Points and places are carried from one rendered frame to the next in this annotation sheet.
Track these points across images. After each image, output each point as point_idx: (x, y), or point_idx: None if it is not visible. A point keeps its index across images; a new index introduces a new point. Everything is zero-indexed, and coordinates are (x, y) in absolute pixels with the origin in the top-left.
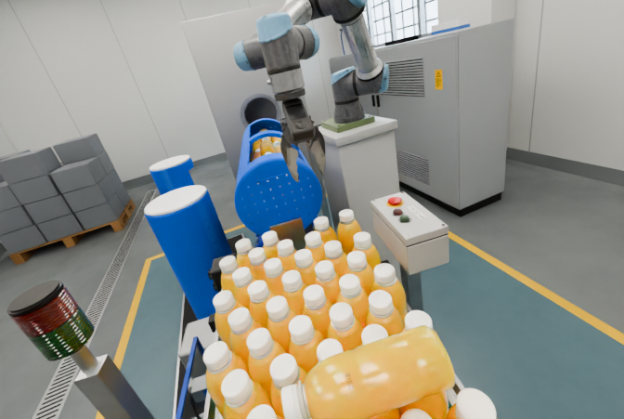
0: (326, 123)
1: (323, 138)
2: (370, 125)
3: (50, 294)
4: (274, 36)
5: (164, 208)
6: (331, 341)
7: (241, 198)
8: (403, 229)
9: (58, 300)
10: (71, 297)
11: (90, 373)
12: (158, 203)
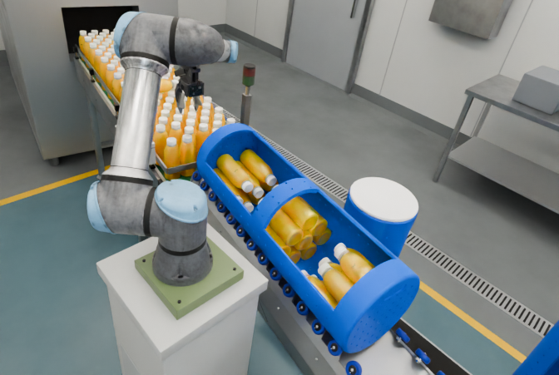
0: (227, 257)
1: (175, 91)
2: (145, 249)
3: (244, 65)
4: None
5: (371, 182)
6: (169, 99)
7: (254, 140)
8: None
9: (243, 68)
10: (245, 72)
11: (244, 93)
12: (393, 189)
